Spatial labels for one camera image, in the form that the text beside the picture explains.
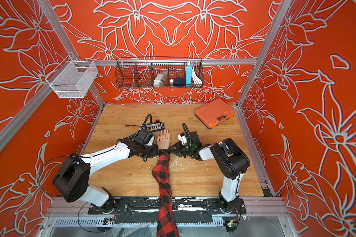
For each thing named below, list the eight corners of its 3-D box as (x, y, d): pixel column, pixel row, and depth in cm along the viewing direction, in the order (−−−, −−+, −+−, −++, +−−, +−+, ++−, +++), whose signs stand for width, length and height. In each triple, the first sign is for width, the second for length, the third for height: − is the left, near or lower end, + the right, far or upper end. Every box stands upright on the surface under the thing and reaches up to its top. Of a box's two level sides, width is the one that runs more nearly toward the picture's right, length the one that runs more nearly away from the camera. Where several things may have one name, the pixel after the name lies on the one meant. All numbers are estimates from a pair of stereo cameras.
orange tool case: (209, 130, 105) (210, 126, 101) (193, 114, 115) (193, 110, 111) (234, 115, 114) (236, 110, 110) (218, 101, 124) (219, 97, 121)
